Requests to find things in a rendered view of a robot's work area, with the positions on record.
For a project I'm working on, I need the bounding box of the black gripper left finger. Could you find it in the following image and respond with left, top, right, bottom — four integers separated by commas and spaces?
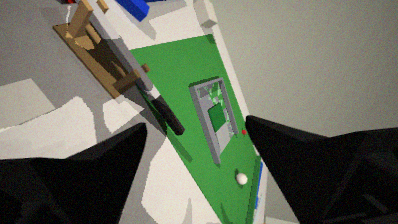
0, 122, 147, 224

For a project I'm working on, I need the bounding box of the green putting mat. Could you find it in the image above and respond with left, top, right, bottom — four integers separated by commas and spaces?
129, 34, 256, 224

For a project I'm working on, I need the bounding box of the white golf ball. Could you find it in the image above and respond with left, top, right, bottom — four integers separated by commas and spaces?
237, 173, 247, 185

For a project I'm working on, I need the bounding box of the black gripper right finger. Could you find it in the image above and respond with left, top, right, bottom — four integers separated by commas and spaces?
245, 115, 398, 224

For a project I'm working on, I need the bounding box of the beige rectangular block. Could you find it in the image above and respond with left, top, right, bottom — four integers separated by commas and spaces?
193, 0, 218, 28

